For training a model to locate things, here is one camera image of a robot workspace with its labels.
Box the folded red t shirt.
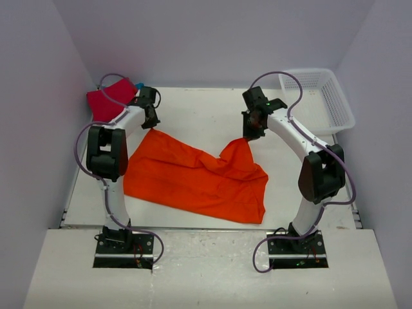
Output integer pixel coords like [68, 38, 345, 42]
[86, 79, 137, 122]

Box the orange t shirt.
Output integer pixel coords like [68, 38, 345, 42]
[124, 129, 268, 225]

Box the folded blue t shirt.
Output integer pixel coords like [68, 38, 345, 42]
[135, 82, 145, 91]

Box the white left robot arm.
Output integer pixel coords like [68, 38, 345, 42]
[86, 86, 161, 253]

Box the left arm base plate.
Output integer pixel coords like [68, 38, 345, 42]
[93, 230, 155, 270]

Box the white plastic basket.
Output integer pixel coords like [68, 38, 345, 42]
[279, 68, 355, 136]

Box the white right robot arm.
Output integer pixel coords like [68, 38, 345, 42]
[241, 86, 346, 253]

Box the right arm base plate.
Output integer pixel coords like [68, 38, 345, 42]
[267, 230, 328, 270]

